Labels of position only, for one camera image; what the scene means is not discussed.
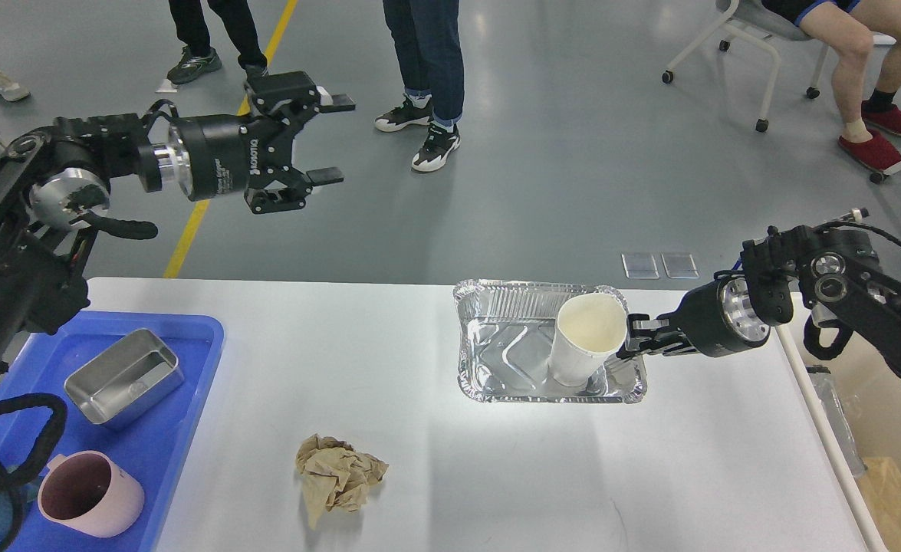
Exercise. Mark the seated person bare legs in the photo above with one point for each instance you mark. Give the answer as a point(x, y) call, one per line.
point(848, 28)

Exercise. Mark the pink mug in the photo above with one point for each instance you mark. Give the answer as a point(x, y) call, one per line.
point(89, 493)

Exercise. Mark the white paper cup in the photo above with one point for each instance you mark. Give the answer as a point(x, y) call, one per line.
point(589, 329)

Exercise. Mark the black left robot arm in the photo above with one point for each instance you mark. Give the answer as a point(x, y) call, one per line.
point(54, 197)

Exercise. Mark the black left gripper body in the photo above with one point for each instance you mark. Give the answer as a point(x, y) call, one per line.
point(207, 156)

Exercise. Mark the clear plastic in bin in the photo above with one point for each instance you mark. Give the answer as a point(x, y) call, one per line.
point(825, 388)

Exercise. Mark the white office chair right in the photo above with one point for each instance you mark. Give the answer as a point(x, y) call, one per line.
point(751, 22)

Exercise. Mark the person in blue jeans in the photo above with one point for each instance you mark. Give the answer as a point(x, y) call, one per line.
point(428, 49)

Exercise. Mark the blue plastic tray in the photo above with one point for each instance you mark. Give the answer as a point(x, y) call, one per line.
point(153, 448)

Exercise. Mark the floor socket plate right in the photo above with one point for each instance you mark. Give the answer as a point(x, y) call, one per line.
point(679, 265)

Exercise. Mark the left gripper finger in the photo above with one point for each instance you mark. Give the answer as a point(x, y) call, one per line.
point(286, 102)
point(274, 185)

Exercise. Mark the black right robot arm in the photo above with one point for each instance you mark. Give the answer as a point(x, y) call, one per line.
point(839, 277)

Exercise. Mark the crumpled brown paper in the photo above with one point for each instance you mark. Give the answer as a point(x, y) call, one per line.
point(334, 475)

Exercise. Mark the aluminium foil tray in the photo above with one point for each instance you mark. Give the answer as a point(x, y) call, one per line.
point(507, 328)

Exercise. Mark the white plastic bin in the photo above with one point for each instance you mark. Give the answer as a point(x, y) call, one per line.
point(869, 391)

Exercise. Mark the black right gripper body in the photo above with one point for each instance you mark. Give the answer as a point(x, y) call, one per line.
point(718, 319)

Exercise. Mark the white paper on floor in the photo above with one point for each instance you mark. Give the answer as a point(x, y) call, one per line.
point(166, 87)

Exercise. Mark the floor socket plate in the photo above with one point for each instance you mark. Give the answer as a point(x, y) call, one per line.
point(679, 265)
point(640, 266)

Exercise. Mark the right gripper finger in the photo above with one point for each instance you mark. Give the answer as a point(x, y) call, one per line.
point(644, 326)
point(666, 346)

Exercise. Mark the floor socket plate left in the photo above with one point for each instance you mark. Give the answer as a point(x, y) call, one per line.
point(640, 266)

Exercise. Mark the stainless steel rectangular container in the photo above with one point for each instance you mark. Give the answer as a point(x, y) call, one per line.
point(125, 381)

